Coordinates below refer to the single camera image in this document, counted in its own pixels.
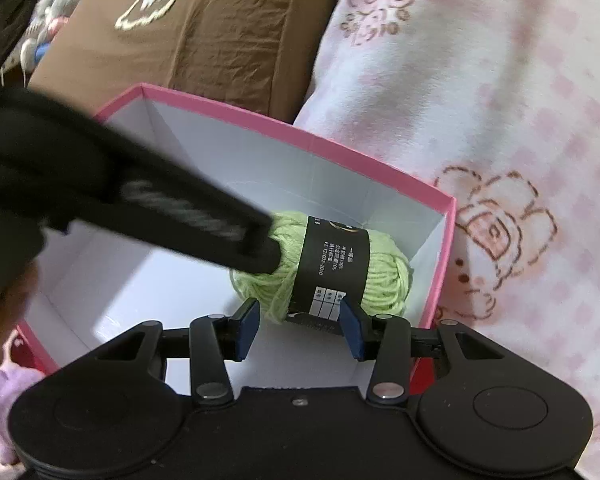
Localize person's left hand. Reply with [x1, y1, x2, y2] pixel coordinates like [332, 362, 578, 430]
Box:
[0, 265, 37, 391]

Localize pink cardboard box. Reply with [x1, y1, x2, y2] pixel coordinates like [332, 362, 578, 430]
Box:
[15, 84, 457, 396]

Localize grey plush toy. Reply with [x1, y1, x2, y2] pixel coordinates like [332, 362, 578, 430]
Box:
[0, 0, 97, 86]

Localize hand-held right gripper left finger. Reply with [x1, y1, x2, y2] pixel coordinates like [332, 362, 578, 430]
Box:
[94, 298, 261, 407]

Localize purple plush toy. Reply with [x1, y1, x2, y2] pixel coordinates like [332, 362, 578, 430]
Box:
[0, 365, 47, 461]

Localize brown embroidered pillow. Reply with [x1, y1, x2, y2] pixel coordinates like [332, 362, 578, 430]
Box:
[27, 0, 342, 123]

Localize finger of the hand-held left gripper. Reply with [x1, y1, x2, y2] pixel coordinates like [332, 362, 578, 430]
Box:
[220, 212, 283, 275]

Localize green yarn ball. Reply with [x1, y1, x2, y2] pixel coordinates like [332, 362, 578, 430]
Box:
[230, 210, 413, 327]

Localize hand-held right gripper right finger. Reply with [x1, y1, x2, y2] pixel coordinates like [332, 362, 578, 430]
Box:
[339, 298, 501, 406]

